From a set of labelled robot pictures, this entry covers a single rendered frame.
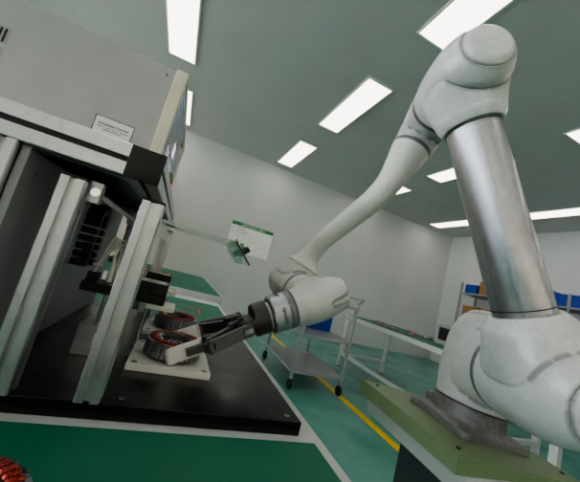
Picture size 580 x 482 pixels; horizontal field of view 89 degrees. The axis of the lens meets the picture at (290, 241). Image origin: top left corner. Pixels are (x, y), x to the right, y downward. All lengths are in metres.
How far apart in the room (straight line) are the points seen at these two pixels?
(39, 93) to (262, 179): 5.85
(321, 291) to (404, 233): 7.39
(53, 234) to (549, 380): 0.73
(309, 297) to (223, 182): 5.60
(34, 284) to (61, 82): 0.34
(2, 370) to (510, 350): 0.74
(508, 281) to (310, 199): 6.17
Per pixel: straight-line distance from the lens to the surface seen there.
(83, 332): 0.66
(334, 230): 0.82
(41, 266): 0.50
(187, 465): 0.46
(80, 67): 0.68
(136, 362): 0.63
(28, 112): 0.51
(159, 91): 0.65
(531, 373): 0.64
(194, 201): 6.07
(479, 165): 0.68
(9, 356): 0.52
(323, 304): 0.70
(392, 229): 7.82
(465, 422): 0.84
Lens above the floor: 0.99
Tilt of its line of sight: 8 degrees up
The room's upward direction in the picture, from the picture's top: 15 degrees clockwise
